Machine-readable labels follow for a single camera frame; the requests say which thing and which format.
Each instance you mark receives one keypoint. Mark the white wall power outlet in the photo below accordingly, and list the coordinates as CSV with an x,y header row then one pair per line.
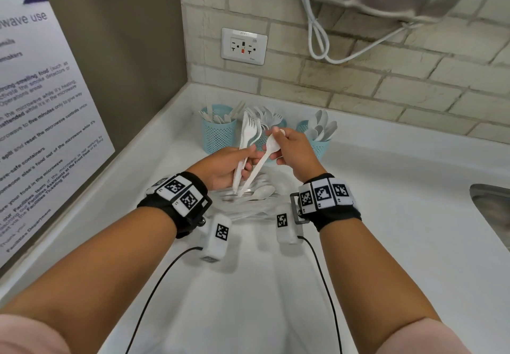
x,y
244,47

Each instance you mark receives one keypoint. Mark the white plastic fork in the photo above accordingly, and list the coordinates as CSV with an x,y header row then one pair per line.
x,y
245,126
255,130

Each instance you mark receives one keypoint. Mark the bunch of white plastic knives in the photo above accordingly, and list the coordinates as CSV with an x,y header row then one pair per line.
x,y
219,118

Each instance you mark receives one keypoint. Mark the black wrist band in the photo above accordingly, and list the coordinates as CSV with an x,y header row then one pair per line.
x,y
338,222
155,206

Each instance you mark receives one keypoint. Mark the person's pink left sleeve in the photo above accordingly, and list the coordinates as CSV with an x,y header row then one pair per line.
x,y
28,338

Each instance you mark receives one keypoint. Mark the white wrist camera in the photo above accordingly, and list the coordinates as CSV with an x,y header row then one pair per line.
x,y
287,236
213,250

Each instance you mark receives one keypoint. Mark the black right wrist band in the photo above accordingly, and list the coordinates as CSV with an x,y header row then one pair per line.
x,y
338,222

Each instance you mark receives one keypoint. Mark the person's right hand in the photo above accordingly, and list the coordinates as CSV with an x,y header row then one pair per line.
x,y
303,154

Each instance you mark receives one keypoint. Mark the clear plastic bag of cutlery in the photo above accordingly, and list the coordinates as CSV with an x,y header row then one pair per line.
x,y
263,194

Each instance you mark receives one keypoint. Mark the black left wrist band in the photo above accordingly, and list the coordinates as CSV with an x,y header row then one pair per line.
x,y
155,206

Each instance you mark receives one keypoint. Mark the person's pink right sleeve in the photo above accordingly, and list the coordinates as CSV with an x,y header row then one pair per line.
x,y
422,339

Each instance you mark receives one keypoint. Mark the teal mesh cup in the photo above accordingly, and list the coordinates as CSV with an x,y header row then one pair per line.
x,y
261,142
322,150
217,138

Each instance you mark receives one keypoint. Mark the white printed notice poster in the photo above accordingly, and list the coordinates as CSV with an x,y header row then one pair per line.
x,y
32,126

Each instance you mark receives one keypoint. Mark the person's left hand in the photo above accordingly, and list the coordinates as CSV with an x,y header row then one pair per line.
x,y
223,166

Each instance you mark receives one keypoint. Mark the white plastic spoon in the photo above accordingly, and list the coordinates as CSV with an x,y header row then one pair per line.
x,y
273,144

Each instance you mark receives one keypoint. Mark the person's left forearm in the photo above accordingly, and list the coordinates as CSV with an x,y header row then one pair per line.
x,y
91,278

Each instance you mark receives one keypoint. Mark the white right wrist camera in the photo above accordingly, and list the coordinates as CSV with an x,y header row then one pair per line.
x,y
287,236

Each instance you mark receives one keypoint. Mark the dark sink basin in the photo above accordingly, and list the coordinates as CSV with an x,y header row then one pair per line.
x,y
494,210

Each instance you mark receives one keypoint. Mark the person's pink sleeve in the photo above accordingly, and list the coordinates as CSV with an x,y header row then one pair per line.
x,y
28,338
422,339

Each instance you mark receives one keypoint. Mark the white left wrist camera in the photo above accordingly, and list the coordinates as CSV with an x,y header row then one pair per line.
x,y
213,250

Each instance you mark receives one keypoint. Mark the person's right forearm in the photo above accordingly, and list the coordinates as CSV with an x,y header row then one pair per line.
x,y
370,278

